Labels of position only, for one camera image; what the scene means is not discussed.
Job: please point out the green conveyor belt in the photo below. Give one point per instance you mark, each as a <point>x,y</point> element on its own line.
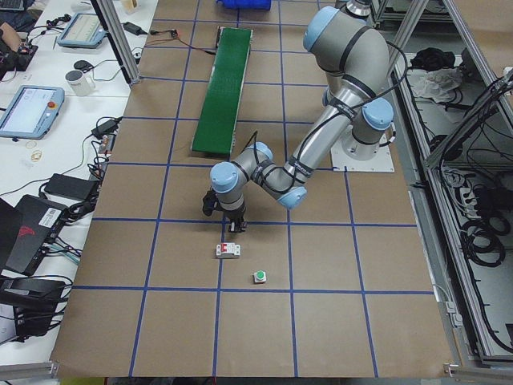
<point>216,125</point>

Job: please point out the blue plastic bin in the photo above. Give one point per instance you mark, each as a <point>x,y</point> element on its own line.
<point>246,4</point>

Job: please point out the blue teach pendant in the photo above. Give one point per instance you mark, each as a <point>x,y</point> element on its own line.
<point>83,31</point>
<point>32,112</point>

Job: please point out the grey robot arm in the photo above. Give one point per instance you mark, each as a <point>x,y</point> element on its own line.
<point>355,57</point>

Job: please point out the aluminium frame post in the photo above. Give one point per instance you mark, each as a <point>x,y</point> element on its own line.
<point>110,22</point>

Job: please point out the green push button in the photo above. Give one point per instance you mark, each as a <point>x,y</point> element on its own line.
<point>259,277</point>

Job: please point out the white mug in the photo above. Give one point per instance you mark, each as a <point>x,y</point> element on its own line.
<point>81,84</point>

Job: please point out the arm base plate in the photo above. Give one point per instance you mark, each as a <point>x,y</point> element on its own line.
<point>348,155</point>

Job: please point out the black power adapter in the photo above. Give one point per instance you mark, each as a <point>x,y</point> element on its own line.
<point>133,29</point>

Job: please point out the white circuit breaker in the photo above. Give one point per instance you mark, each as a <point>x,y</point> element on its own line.
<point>228,250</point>

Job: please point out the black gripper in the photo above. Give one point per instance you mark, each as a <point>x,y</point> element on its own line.
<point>235,216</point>

